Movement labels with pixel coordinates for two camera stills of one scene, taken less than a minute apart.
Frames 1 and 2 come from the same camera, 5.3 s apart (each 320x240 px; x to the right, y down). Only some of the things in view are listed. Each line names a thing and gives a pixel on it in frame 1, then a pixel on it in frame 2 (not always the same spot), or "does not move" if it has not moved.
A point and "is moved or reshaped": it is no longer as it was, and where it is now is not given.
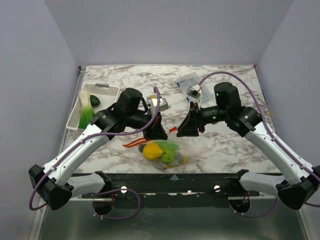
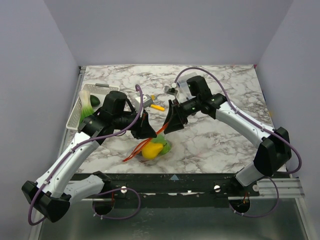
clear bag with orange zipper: [170, 152] is moved or reshaped
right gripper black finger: [189, 126] → [174, 120]
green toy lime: [168, 157] → [167, 147]
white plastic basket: [107, 95] does not move
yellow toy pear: [152, 151] does not move
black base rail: [170, 189] does not move
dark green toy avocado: [94, 101] does not move
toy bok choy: [87, 112] does not move
